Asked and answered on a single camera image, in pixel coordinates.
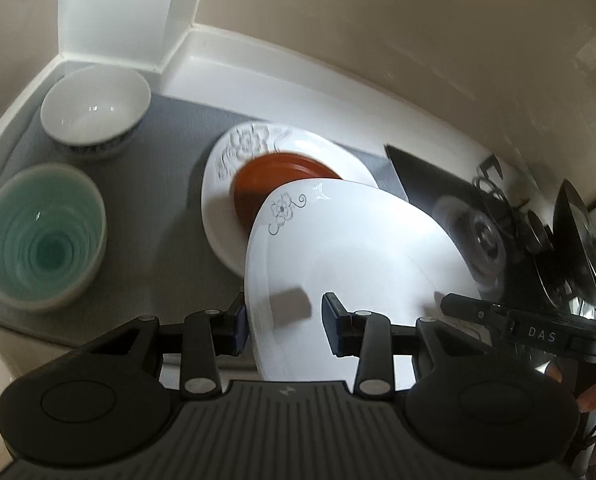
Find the grey dish mat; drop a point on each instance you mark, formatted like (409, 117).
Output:
(152, 210)

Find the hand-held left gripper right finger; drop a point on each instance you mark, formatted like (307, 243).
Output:
(331, 325)

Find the small gas burner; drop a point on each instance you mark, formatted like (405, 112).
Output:
(539, 232)

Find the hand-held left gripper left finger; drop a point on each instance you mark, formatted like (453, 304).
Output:
(237, 331)

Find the black gas stove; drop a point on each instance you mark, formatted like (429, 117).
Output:
(423, 175)

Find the black pan support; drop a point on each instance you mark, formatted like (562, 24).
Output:
(489, 170)

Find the white bowl dark patterned base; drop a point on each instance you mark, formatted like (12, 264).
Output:
(92, 105)

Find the large steel gas burner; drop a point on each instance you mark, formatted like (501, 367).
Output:
(483, 240)

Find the small red-brown plate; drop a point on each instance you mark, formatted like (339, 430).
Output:
(260, 180)

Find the teal glazed bowl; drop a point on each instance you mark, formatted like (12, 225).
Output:
(42, 245)

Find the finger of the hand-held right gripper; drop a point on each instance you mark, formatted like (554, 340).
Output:
(473, 312)

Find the white plate small floral print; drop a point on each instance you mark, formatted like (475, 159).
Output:
(358, 250)

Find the white plate large floral print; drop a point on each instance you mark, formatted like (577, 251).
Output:
(216, 215)

